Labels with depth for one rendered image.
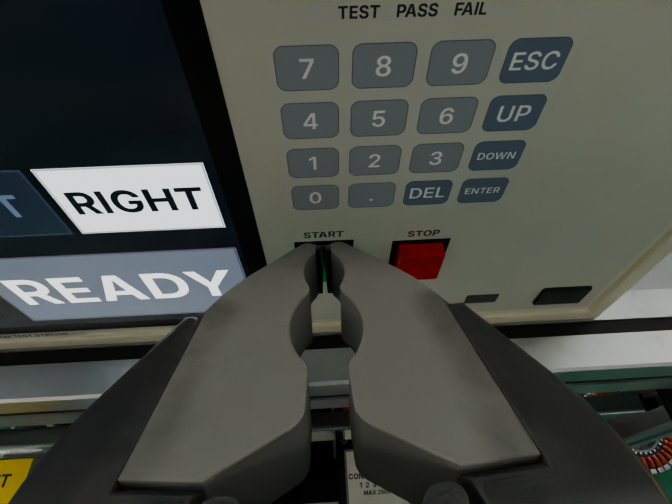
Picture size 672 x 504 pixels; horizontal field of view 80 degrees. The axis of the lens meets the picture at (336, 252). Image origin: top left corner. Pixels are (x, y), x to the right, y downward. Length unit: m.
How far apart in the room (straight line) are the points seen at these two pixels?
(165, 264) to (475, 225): 0.12
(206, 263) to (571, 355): 0.19
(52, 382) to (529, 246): 0.23
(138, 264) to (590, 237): 0.18
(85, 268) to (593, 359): 0.24
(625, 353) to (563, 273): 0.07
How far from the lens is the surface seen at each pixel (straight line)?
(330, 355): 0.22
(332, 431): 0.28
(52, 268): 0.19
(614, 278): 0.23
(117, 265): 0.18
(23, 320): 0.24
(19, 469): 0.31
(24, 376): 0.26
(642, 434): 0.37
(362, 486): 0.40
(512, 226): 0.17
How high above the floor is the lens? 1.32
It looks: 54 degrees down
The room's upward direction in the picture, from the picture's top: straight up
